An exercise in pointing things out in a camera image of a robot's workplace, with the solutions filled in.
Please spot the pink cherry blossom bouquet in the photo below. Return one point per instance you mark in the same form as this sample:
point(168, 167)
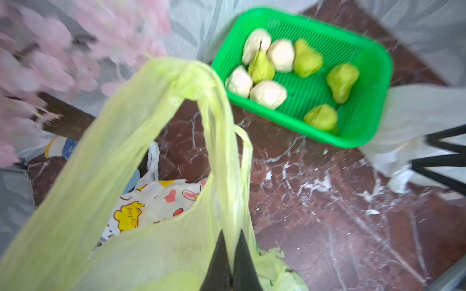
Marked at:
point(127, 33)

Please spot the blue tag at vase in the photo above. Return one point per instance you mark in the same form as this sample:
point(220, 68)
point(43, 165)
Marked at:
point(60, 147)

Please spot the green pear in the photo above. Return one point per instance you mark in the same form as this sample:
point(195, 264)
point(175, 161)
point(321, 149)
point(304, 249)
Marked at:
point(323, 117)
point(340, 80)
point(261, 68)
point(307, 61)

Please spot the green avocado plastic bag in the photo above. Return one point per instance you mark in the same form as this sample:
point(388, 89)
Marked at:
point(89, 234)

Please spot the white pear middle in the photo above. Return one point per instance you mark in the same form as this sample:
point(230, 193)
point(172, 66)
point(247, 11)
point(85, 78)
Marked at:
point(282, 55)

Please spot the white pear front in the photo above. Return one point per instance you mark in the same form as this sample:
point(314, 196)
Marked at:
point(269, 94)

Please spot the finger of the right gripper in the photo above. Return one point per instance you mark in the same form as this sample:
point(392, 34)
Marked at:
point(421, 166)
point(436, 139)

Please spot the green pear upper right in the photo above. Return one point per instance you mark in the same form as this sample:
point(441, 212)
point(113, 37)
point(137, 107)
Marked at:
point(307, 61)

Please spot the green pear front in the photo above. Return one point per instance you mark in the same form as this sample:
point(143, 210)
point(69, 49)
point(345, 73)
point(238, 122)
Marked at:
point(323, 117)

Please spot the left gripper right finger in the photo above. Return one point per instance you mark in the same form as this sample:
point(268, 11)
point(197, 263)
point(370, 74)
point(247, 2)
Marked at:
point(244, 274)

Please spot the white printed plastic bag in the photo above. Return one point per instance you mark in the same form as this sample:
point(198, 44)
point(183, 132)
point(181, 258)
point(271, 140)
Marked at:
point(411, 113)

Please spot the white pear left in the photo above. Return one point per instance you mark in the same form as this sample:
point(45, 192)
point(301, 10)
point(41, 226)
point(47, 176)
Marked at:
point(239, 82)

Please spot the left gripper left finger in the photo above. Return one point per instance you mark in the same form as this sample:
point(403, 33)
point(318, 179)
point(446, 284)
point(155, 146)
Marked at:
point(218, 276)

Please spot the green plastic basket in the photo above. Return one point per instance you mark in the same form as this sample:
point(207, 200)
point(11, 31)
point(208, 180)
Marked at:
point(313, 78)

